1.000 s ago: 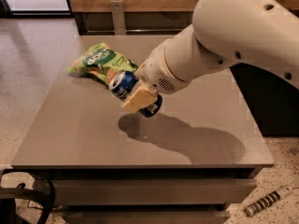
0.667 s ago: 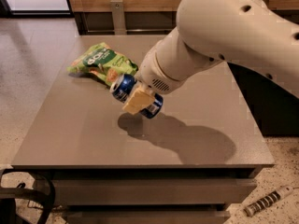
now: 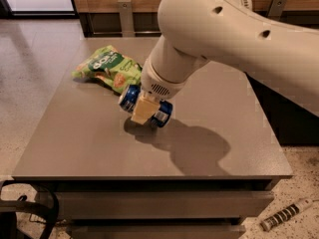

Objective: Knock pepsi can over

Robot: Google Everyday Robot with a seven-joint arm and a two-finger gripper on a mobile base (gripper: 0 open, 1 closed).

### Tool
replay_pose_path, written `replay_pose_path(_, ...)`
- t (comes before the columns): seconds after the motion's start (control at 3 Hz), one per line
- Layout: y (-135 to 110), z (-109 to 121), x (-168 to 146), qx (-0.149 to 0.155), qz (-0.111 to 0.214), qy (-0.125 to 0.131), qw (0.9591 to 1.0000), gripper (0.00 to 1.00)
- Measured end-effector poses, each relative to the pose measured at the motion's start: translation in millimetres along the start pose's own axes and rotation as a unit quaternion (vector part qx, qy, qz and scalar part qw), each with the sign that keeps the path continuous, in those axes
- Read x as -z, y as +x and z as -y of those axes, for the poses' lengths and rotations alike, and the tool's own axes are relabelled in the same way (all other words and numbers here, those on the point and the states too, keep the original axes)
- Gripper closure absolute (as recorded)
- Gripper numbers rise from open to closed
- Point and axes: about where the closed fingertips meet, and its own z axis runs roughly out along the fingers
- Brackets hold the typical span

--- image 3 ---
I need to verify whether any left metal bracket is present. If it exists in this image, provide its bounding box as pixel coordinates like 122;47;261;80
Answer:
118;0;136;37

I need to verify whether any green chip bag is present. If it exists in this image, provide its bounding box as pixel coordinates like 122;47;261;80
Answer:
72;45;142;94

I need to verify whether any metal bracket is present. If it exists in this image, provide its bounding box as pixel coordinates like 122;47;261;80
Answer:
266;0;287;18
118;0;136;37

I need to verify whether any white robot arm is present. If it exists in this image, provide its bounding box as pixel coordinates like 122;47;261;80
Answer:
132;0;319;124

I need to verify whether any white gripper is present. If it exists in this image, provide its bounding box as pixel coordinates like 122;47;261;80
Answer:
132;59;185;124

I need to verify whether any blue pepsi can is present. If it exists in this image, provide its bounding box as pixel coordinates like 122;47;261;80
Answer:
119;85;172;127

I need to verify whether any right metal bracket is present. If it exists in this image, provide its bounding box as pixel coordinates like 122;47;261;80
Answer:
266;0;287;18

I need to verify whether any grey drawer cabinet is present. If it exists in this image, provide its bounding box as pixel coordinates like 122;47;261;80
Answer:
11;36;294;239

